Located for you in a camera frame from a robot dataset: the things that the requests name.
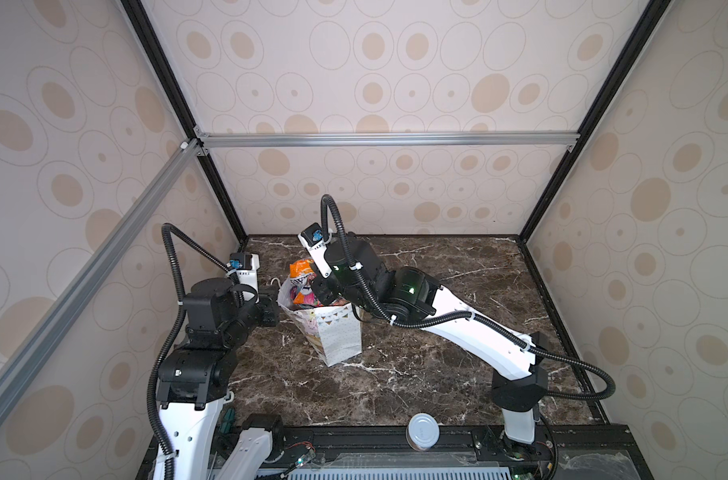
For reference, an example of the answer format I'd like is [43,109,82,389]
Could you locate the pink Fox's candy packet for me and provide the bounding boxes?
[290,285,323,309]

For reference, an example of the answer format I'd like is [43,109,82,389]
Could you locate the orange snack packet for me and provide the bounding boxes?
[289,258,316,287]

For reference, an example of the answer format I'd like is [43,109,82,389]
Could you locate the white paper bag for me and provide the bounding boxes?
[278,278,363,367]

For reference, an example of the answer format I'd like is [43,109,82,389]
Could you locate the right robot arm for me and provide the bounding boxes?
[298,194,616,445]

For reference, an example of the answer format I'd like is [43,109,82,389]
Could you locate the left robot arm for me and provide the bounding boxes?
[146,223,279,479]

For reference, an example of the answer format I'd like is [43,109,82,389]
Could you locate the white round cap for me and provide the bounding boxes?
[406,413,440,452]

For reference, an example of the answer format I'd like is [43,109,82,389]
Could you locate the diagonal aluminium bar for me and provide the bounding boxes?
[0,138,201,427]

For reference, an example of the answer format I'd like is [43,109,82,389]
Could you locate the horizontal aluminium bar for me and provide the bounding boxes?
[199,130,580,150]

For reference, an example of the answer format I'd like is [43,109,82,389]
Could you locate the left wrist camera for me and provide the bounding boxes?
[226,252,260,294]

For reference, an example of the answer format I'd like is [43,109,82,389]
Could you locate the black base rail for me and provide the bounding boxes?
[132,423,656,480]

